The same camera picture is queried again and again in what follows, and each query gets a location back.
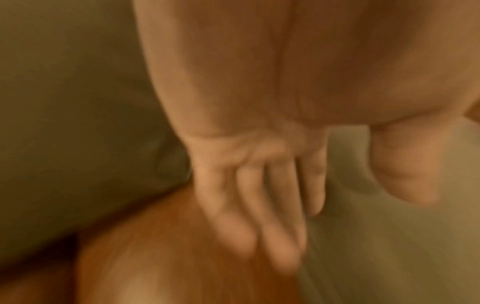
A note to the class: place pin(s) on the brown leather sofa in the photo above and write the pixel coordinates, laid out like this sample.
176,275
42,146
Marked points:
150,255

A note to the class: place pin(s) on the person's left hand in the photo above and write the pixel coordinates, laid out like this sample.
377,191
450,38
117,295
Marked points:
281,74

